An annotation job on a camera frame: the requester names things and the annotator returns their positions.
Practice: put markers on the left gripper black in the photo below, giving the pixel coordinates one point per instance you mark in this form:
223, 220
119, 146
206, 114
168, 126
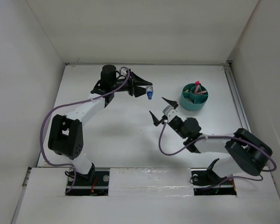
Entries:
137, 90

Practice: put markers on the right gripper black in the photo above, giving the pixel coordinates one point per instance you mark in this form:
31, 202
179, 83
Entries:
156, 121

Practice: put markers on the clear glue bottle blue cap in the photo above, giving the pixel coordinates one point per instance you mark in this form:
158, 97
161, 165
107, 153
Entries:
149, 92

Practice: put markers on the pink cap black highlighter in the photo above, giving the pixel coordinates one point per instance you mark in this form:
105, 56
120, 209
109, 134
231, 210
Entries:
198, 85

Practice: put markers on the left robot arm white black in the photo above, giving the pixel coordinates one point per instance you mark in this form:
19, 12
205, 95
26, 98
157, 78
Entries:
66, 133

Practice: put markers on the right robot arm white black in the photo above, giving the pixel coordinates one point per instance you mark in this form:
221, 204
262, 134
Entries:
245, 152

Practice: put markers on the teal round compartment organizer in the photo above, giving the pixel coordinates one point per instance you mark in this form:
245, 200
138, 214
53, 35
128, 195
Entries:
198, 100

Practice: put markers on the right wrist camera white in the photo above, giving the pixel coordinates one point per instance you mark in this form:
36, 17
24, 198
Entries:
169, 112

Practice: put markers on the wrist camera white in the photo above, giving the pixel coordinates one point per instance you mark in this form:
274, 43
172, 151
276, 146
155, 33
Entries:
123, 71
169, 112

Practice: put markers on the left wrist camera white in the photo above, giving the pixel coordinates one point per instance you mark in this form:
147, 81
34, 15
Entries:
123, 71

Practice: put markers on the aluminium rail right side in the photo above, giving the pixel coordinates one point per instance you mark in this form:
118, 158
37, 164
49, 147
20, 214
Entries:
235, 95

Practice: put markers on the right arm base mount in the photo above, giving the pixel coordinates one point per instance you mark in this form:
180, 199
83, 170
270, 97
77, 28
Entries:
207, 183

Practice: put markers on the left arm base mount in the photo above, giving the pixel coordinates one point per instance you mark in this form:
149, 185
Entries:
98, 187

